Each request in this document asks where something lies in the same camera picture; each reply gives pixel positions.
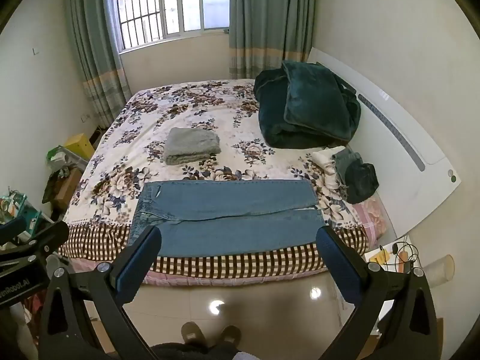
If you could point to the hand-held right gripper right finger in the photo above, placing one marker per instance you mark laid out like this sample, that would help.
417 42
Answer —
337 266

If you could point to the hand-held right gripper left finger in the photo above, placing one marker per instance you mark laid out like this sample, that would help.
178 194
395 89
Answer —
138 266

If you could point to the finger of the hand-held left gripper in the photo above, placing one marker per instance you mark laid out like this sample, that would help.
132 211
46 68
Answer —
48 238
11 227

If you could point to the blue denim pants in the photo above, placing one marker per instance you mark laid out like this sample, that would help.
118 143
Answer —
232 202

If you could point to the green storage rack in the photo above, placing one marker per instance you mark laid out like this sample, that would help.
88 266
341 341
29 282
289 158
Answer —
17 206

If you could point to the white nightstand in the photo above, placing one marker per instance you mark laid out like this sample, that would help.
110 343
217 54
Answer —
375 258

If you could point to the small yellow object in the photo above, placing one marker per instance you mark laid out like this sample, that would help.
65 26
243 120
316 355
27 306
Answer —
380 257

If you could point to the dark camouflage cloth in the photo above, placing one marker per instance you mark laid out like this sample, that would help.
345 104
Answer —
52 183

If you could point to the cardboard box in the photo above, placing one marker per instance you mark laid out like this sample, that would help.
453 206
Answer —
69 187

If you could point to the clear plastic tray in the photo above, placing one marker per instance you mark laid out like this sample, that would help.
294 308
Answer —
62 155

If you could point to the person's brown slipper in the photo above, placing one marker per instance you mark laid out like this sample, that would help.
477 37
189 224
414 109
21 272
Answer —
192 333
229 335

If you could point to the dark crumpled garment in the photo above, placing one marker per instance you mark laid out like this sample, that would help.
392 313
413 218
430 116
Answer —
362 183

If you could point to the yellow box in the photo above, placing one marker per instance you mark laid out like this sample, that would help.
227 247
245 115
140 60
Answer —
80 146

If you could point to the person's dark clothing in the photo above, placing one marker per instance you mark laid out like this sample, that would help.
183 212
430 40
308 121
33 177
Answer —
187 352

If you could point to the clear plastic cup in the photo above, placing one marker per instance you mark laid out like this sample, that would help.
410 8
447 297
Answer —
438 270

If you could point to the grey-blue denim garment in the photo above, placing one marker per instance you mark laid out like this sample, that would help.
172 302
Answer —
347 161

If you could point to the white crumpled cloth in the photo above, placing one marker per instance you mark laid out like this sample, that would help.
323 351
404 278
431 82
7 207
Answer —
324 157

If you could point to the white bed headboard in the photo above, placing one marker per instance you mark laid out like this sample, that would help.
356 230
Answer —
393 150

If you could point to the grey folded cloth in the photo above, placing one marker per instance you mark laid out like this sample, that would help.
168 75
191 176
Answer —
191 144

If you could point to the dark green plush blanket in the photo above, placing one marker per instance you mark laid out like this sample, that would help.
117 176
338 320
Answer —
307 108

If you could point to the floral printed bed blanket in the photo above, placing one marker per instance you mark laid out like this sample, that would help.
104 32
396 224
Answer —
206 116

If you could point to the green striped curtain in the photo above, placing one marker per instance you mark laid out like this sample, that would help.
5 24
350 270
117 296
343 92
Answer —
270 26
93 45

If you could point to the barred window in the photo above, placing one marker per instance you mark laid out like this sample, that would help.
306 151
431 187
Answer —
187 0

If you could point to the wall socket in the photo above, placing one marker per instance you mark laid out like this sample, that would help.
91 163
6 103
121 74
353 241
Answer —
85 118

